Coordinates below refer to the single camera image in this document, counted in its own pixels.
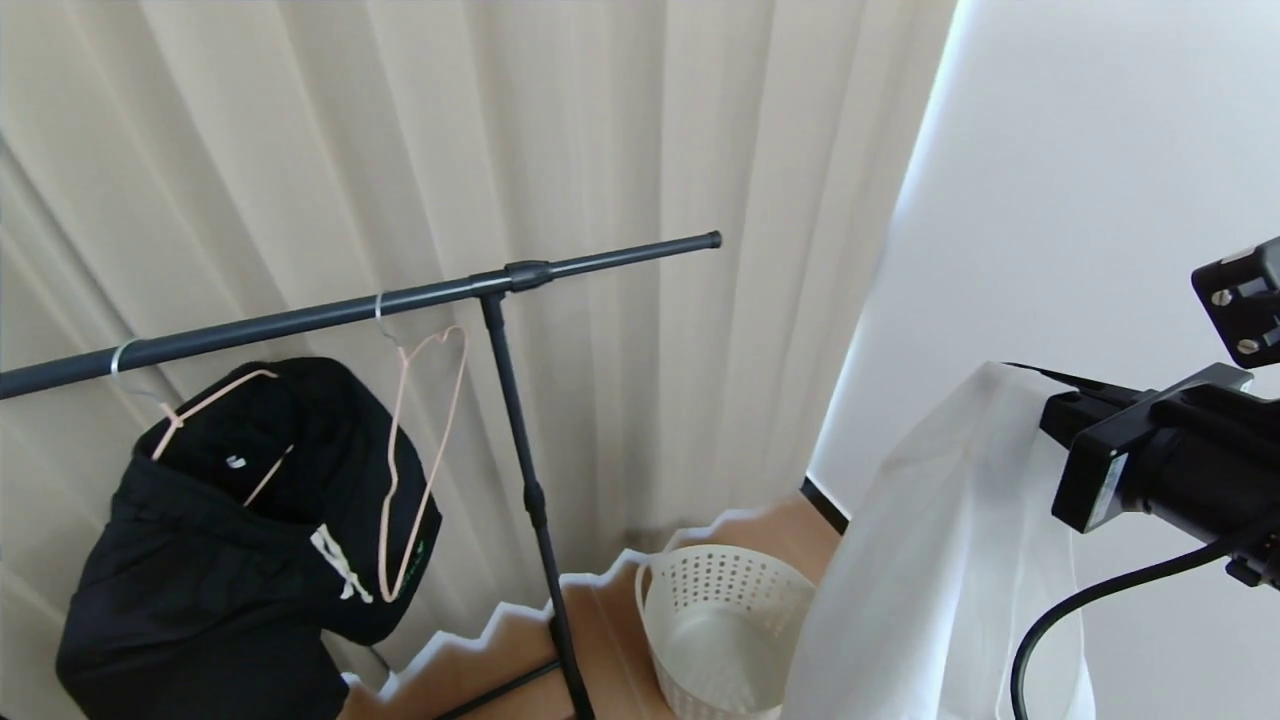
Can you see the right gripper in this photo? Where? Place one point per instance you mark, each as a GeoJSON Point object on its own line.
{"type": "Point", "coordinates": [1190, 460]}

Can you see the white garment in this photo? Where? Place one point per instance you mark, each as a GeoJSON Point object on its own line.
{"type": "Point", "coordinates": [950, 560]}

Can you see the pink clothes hanger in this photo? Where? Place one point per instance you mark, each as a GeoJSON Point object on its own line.
{"type": "Point", "coordinates": [392, 440]}
{"type": "Point", "coordinates": [215, 390]}

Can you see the black shorts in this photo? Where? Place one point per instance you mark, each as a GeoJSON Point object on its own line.
{"type": "Point", "coordinates": [200, 600]}

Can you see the white laundry basket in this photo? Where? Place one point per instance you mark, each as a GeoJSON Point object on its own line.
{"type": "Point", "coordinates": [720, 650]}

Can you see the black clothes rack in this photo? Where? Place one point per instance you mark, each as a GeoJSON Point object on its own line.
{"type": "Point", "coordinates": [300, 320]}

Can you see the beige curtain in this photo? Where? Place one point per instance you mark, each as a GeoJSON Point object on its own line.
{"type": "Point", "coordinates": [650, 120]}

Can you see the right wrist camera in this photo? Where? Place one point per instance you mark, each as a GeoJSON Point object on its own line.
{"type": "Point", "coordinates": [1245, 290]}

